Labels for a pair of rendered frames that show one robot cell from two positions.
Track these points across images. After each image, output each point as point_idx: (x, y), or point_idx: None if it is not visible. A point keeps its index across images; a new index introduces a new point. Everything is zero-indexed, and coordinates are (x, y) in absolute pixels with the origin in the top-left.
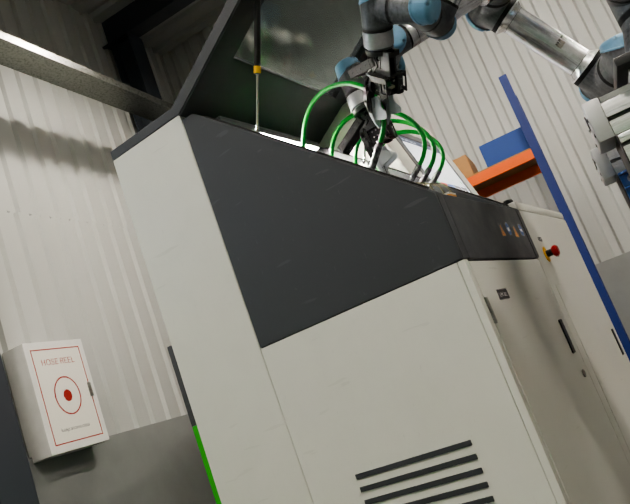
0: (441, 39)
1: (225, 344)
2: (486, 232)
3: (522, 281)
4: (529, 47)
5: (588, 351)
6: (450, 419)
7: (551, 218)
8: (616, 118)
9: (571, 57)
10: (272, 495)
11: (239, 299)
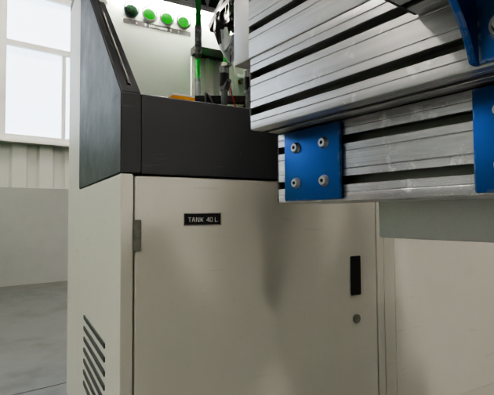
0: None
1: (74, 176)
2: (237, 146)
3: (288, 208)
4: None
5: (405, 295)
6: (103, 316)
7: None
8: (256, 30)
9: None
10: (73, 295)
11: (78, 145)
